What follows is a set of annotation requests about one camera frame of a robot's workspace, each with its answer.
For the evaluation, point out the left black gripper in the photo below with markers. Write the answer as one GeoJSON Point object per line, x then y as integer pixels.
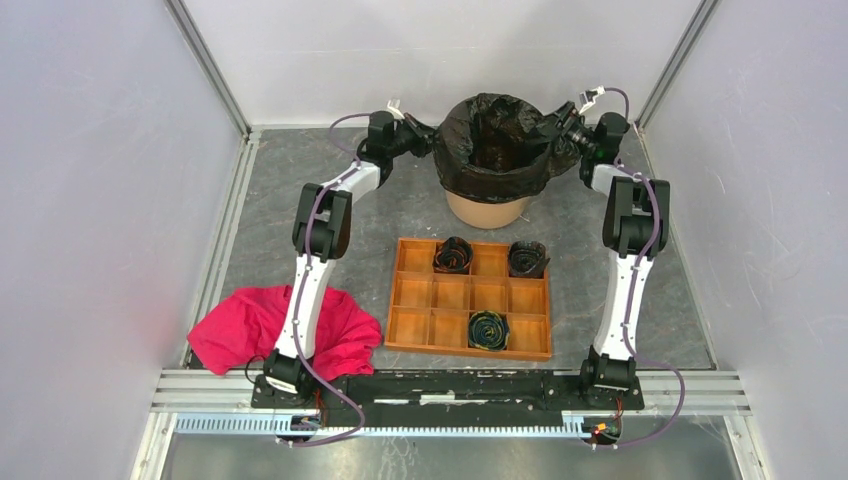
{"type": "Point", "coordinates": [422, 134]}

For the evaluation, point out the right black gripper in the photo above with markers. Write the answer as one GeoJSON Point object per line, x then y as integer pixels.
{"type": "Point", "coordinates": [567, 116]}

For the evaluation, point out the black trash bag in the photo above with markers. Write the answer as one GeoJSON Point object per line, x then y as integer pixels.
{"type": "Point", "coordinates": [497, 148]}

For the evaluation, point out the orange trash bin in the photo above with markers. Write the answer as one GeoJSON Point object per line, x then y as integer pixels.
{"type": "Point", "coordinates": [486, 216]}

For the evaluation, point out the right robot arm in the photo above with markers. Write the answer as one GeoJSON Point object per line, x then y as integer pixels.
{"type": "Point", "coordinates": [634, 231]}

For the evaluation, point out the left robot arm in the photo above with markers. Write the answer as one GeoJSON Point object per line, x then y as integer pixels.
{"type": "Point", "coordinates": [321, 236]}

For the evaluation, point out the rolled black bag, top middle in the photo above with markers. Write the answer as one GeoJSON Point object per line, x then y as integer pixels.
{"type": "Point", "coordinates": [453, 256]}

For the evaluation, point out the rolled black bag, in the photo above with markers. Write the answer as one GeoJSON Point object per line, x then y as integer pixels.
{"type": "Point", "coordinates": [453, 256]}
{"type": "Point", "coordinates": [488, 330]}
{"type": "Point", "coordinates": [527, 259]}

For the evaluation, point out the rolled black bag, top right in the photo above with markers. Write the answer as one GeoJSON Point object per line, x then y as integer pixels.
{"type": "Point", "coordinates": [527, 259]}

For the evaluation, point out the orange wooden divider tray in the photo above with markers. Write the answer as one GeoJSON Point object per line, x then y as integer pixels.
{"type": "Point", "coordinates": [430, 311]}

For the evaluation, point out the rolled black bag, bottom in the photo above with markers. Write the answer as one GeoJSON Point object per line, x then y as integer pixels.
{"type": "Point", "coordinates": [488, 330]}

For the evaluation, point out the red cloth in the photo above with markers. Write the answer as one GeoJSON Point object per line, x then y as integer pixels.
{"type": "Point", "coordinates": [246, 324]}

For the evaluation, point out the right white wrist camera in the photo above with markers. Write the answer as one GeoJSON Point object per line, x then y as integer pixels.
{"type": "Point", "coordinates": [588, 98]}

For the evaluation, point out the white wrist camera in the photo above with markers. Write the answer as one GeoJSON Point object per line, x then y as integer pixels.
{"type": "Point", "coordinates": [393, 106]}
{"type": "Point", "coordinates": [588, 98]}

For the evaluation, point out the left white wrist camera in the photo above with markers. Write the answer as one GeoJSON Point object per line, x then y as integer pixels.
{"type": "Point", "coordinates": [393, 106]}

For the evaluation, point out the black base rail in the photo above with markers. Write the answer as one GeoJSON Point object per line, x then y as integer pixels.
{"type": "Point", "coordinates": [451, 398]}

